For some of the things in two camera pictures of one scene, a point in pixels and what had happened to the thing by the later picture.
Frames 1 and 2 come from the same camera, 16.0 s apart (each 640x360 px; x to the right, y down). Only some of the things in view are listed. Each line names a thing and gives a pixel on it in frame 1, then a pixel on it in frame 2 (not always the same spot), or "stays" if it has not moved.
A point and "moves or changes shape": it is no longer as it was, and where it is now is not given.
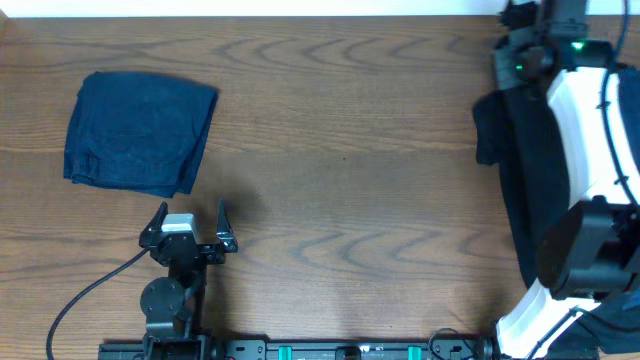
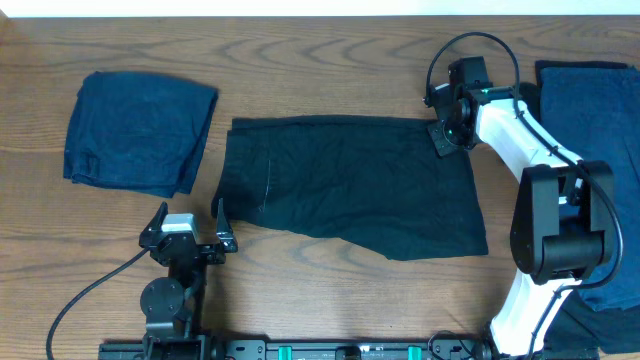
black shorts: [515, 129] moves or changes shape
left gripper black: [227, 244] stays
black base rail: [222, 349] stays
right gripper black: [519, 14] -> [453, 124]
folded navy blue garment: [138, 132] stays
